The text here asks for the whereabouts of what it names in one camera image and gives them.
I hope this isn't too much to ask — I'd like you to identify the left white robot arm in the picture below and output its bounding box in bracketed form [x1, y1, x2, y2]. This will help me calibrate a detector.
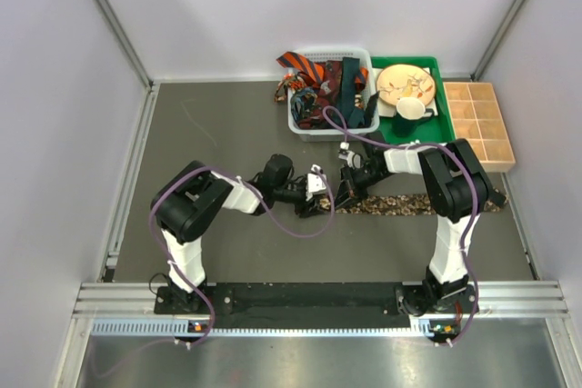
[148, 154, 331, 314]

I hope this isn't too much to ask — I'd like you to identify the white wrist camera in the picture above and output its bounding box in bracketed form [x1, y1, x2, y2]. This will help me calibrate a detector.
[338, 142, 363, 169]
[306, 164, 327, 201]

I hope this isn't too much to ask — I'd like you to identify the dark teal tie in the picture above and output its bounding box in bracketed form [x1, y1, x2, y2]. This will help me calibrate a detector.
[329, 57, 378, 129]

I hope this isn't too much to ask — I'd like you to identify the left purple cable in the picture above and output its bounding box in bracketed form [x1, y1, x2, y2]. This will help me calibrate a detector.
[148, 164, 337, 348]

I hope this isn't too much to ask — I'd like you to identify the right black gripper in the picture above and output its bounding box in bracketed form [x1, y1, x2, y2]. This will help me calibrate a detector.
[332, 164, 390, 212]

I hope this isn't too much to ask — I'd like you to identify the dark red patterned tie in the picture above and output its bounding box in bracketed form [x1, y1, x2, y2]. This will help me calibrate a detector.
[299, 61, 342, 129]

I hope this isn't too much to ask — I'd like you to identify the dark green white mug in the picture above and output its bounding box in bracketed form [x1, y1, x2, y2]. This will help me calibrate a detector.
[392, 97, 435, 137]

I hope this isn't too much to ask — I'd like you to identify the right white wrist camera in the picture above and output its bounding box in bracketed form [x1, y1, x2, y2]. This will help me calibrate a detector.
[338, 142, 363, 169]

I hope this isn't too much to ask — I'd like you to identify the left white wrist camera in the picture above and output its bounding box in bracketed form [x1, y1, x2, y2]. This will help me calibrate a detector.
[306, 164, 327, 201]

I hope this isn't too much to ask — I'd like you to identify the brown floral tie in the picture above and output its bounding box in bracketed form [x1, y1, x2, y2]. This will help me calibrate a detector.
[316, 191, 508, 216]

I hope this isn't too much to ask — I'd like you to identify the aluminium frame rail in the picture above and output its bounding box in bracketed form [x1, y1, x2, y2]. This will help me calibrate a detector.
[72, 281, 568, 337]

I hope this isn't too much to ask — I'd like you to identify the orange navy striped tie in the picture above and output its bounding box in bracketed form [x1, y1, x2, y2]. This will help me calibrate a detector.
[276, 52, 369, 89]

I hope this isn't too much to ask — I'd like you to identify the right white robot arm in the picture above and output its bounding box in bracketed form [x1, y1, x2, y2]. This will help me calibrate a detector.
[331, 139, 506, 315]

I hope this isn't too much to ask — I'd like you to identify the orange floral dark tie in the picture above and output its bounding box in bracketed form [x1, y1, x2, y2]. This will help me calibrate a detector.
[274, 72, 314, 103]

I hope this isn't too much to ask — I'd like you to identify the blue patterned tie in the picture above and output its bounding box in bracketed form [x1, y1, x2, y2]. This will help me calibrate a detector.
[290, 88, 317, 125]

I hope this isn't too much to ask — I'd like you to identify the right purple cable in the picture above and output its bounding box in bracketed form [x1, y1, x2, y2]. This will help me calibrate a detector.
[321, 105, 483, 347]

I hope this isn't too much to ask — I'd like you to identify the beige floral plate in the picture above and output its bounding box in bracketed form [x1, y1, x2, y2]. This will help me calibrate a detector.
[376, 63, 437, 103]

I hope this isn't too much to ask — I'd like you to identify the green plastic tray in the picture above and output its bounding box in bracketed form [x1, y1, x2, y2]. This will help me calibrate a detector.
[371, 55, 455, 144]

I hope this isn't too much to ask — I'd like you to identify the purple cable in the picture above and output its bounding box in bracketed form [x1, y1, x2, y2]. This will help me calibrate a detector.
[148, 164, 337, 348]
[321, 105, 483, 347]

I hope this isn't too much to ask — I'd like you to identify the wooden compartment box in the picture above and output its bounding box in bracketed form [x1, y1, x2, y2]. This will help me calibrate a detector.
[444, 82, 516, 173]

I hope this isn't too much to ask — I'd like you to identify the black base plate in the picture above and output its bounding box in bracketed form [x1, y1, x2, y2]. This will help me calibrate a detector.
[154, 281, 478, 329]

